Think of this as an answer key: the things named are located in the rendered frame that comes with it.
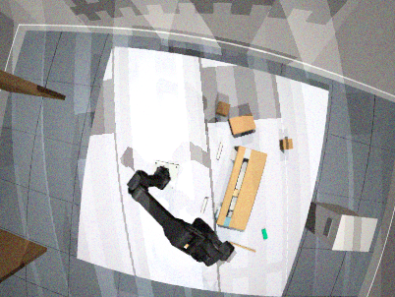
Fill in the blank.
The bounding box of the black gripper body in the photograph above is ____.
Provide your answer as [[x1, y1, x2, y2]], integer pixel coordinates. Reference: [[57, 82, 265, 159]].
[[192, 217, 235, 262]]

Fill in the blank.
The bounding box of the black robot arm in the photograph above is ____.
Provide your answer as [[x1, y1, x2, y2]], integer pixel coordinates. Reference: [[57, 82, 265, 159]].
[[127, 166, 222, 267]]

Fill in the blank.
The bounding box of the small green block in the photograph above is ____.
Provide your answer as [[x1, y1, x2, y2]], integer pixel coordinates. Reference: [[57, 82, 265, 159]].
[[261, 229, 268, 239]]

